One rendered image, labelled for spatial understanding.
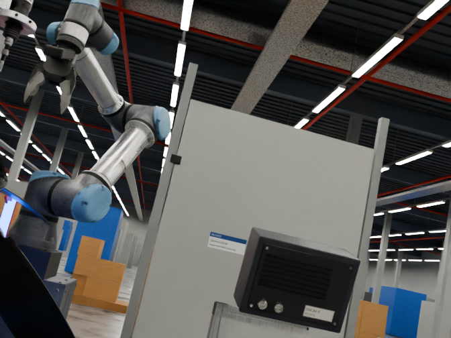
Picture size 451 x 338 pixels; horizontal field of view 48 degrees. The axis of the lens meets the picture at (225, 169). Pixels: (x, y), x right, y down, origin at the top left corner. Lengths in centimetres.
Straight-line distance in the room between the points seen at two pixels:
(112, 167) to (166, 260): 114
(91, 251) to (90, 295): 82
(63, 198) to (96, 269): 859
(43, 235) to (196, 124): 139
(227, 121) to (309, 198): 62
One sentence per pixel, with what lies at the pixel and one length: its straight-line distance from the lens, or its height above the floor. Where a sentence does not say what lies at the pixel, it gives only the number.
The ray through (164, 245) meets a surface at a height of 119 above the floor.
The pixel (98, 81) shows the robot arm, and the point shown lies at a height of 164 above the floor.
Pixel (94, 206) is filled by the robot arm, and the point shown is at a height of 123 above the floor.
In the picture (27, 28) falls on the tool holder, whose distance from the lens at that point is 97.
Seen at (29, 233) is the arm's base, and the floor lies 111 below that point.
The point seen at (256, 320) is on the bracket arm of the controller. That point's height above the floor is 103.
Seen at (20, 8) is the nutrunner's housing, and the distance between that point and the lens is 97.
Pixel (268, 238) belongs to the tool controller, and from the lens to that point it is 121.
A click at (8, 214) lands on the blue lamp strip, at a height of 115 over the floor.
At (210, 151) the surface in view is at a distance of 275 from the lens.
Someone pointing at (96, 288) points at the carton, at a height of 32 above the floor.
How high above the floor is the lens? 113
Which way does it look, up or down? 11 degrees up
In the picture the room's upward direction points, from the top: 13 degrees clockwise
